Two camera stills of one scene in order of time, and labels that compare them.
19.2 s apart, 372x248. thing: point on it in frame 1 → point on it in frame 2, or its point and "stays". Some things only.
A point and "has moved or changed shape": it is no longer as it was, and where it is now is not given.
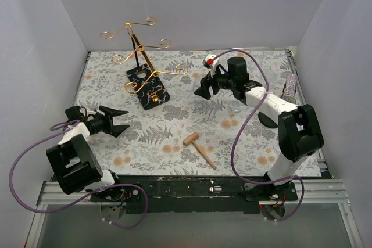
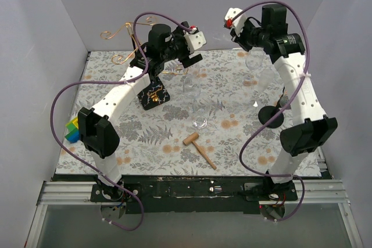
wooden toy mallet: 191,139 stays
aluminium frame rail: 322,192 stays
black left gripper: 108,121 → 190,60
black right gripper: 212,83 → 240,40
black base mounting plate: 193,194 stays
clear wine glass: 201,105 has moved or changed shape
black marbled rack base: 149,89 stays
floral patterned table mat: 168,132 stays
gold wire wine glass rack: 132,87 stays
